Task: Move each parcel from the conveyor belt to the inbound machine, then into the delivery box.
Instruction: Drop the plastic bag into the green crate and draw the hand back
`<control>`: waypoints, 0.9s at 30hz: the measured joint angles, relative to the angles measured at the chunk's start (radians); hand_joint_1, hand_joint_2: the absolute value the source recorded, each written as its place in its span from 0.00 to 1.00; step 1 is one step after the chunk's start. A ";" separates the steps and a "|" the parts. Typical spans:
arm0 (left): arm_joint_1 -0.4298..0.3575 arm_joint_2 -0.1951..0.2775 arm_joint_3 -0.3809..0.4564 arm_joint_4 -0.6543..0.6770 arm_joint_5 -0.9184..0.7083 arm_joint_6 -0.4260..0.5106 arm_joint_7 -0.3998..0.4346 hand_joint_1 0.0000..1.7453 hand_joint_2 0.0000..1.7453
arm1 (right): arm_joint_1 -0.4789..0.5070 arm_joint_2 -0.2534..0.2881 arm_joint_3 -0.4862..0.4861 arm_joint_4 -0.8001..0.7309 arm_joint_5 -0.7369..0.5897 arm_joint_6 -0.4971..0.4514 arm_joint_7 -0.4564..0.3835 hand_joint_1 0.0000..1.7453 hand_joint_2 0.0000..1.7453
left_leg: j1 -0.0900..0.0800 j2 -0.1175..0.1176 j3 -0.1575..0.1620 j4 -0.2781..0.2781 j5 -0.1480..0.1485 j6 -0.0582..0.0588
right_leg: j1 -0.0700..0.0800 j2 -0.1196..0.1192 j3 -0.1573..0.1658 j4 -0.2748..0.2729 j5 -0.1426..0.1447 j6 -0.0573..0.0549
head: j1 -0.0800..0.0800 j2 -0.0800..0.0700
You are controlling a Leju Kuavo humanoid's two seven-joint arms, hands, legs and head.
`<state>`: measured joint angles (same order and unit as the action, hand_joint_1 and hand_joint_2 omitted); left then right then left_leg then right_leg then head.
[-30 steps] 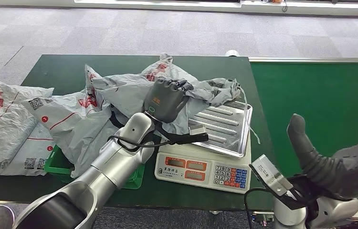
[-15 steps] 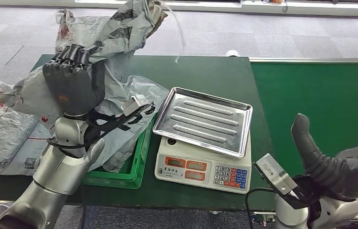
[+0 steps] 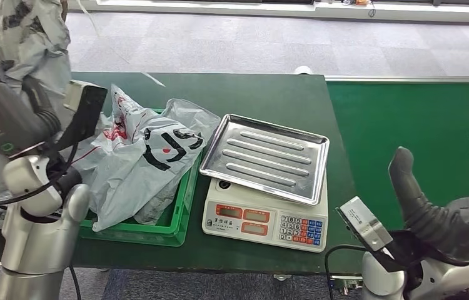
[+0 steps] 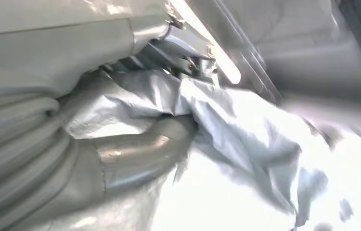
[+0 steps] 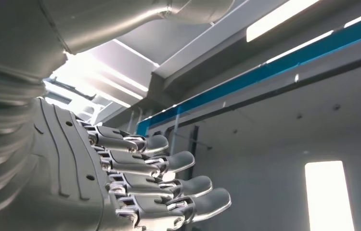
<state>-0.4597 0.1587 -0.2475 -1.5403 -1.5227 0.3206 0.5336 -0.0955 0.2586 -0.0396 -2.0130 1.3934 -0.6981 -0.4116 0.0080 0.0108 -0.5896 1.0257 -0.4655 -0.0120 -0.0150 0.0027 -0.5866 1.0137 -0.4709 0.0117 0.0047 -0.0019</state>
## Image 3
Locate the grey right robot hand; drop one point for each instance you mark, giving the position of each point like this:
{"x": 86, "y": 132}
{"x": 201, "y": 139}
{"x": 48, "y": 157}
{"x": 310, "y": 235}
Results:
{"x": 458, "y": 227}

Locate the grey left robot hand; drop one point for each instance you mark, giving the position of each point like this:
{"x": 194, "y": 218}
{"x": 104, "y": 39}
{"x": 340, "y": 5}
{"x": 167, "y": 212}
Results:
{"x": 6, "y": 116}

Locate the plain dark grey parcel bag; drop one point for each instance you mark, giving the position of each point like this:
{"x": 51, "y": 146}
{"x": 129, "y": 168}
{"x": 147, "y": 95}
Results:
{"x": 195, "y": 114}

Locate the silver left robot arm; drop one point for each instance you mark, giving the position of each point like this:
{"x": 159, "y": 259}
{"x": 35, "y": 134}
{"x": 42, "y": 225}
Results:
{"x": 35, "y": 244}

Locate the green conveyor belt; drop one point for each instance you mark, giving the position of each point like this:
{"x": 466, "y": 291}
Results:
{"x": 404, "y": 120}

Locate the circuit board under conveyor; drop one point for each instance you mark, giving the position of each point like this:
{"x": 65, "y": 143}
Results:
{"x": 344, "y": 285}

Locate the green plastic crate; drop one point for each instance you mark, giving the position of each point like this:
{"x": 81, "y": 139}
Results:
{"x": 168, "y": 232}

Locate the white electronic scale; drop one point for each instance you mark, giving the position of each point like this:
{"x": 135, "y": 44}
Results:
{"x": 234, "y": 194}

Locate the white low ledge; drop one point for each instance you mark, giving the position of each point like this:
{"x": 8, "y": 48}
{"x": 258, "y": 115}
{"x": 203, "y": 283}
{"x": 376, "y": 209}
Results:
{"x": 259, "y": 6}

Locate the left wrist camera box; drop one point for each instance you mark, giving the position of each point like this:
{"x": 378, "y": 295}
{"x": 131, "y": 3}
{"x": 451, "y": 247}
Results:
{"x": 83, "y": 107}

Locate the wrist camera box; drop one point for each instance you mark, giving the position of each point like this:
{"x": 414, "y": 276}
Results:
{"x": 83, "y": 107}
{"x": 363, "y": 223}

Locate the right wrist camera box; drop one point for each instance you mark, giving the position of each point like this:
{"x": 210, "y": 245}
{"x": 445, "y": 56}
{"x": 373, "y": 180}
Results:
{"x": 363, "y": 223}

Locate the aluminium conveyor frame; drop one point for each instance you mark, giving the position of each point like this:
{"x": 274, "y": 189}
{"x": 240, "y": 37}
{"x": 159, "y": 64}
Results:
{"x": 404, "y": 78}

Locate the small metal table bracket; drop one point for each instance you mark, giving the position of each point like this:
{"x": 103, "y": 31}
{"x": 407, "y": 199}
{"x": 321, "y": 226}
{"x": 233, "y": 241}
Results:
{"x": 282, "y": 277}

